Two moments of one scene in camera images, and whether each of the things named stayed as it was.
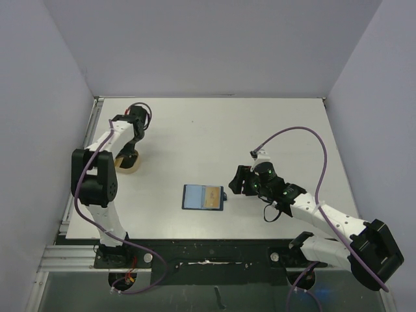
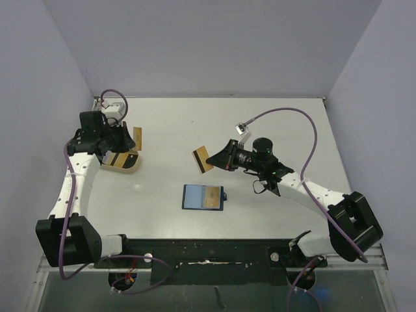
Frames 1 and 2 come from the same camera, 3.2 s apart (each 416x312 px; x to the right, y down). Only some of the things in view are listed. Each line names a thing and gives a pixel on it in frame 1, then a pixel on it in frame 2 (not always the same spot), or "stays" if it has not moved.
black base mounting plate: [208, 261] stays
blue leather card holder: [210, 197] stays
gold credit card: [212, 197] stays
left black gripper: [125, 151] -> [127, 143]
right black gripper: [244, 181] -> [233, 155]
